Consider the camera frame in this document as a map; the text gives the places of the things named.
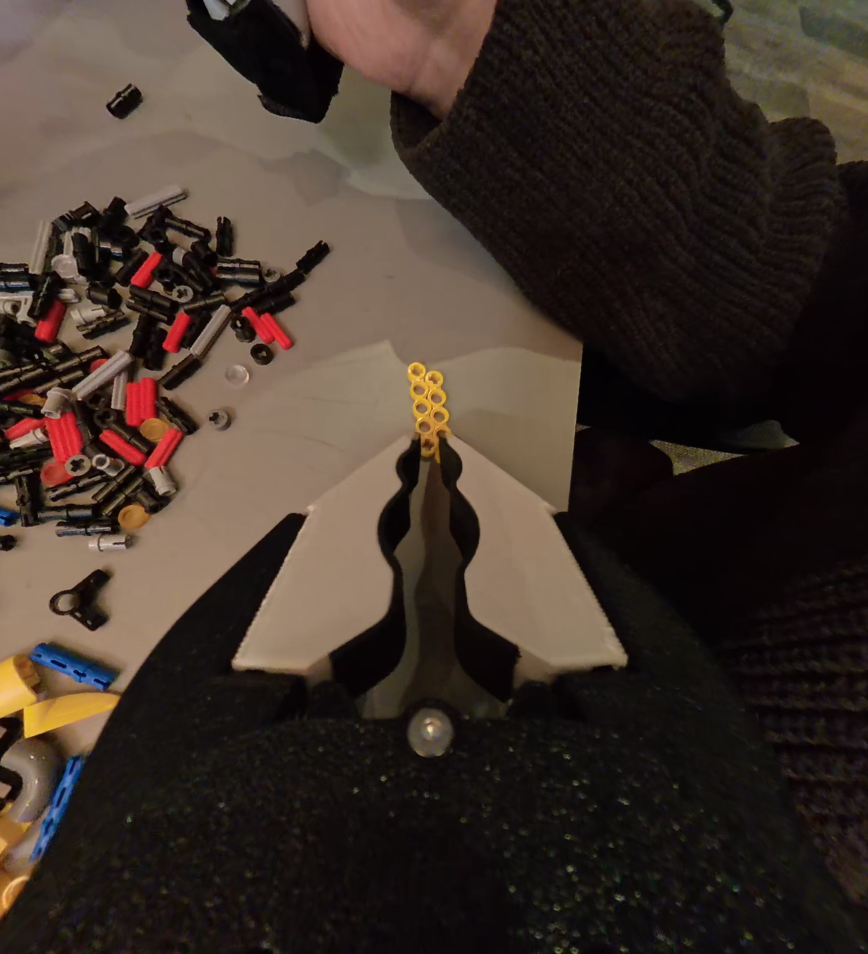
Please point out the black connector pin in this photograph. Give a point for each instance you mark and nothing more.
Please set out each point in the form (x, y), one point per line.
(124, 101)

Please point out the person's right hand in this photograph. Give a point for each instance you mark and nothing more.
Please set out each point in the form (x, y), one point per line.
(404, 45)

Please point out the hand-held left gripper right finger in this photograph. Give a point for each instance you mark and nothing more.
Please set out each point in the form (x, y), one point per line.
(545, 589)

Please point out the blue toothed beam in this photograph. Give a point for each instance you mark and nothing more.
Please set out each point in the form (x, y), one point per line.
(76, 665)

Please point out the pile of small connector pins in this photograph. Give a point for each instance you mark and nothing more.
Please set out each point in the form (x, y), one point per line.
(68, 373)

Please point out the person's dark sweater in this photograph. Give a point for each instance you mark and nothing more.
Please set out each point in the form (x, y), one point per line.
(814, 596)

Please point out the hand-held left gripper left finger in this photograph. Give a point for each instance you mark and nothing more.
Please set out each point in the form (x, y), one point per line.
(299, 596)

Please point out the yellow holed beam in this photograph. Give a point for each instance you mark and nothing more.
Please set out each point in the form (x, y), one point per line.
(426, 395)

